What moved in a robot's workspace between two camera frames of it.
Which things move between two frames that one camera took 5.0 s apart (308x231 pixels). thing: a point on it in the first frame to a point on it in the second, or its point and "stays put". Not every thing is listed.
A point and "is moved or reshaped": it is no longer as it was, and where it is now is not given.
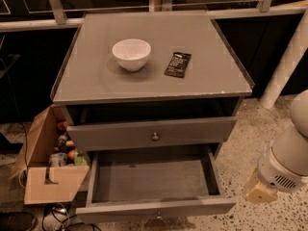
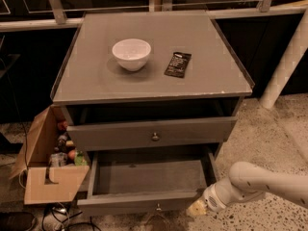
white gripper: (278, 174) to (213, 196)
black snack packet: (178, 64) stays put
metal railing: (43, 7) stays put
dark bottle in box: (62, 143) stays put
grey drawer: (156, 183) is moved or reshaped
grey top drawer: (113, 136) stays put
